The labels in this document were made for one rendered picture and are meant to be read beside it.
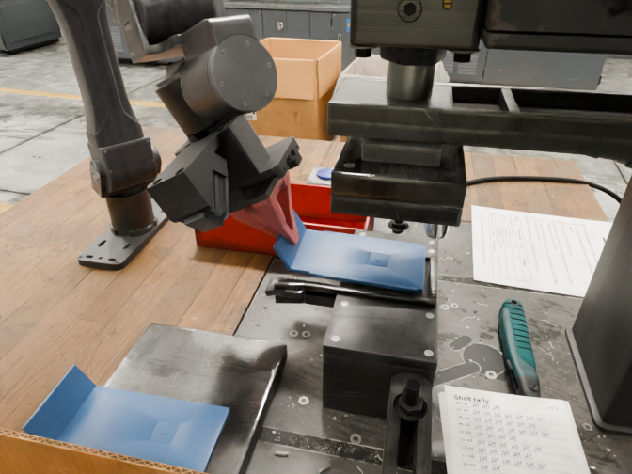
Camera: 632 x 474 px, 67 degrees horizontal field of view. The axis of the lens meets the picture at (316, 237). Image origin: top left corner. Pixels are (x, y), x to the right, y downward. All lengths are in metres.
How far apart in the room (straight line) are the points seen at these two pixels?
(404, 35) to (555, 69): 4.68
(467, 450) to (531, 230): 0.46
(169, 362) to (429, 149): 0.33
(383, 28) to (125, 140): 0.43
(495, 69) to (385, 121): 4.60
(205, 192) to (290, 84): 2.37
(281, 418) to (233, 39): 0.34
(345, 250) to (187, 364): 0.20
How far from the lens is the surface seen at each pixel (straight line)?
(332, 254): 0.52
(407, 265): 0.51
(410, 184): 0.36
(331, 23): 5.05
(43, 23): 7.70
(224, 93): 0.38
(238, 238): 0.70
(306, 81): 2.72
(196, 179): 0.39
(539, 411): 0.47
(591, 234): 0.85
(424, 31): 0.36
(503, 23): 0.34
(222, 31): 0.39
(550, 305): 0.67
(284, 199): 0.51
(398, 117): 0.38
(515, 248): 0.76
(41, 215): 0.91
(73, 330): 0.64
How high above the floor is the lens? 1.29
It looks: 32 degrees down
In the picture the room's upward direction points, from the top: straight up
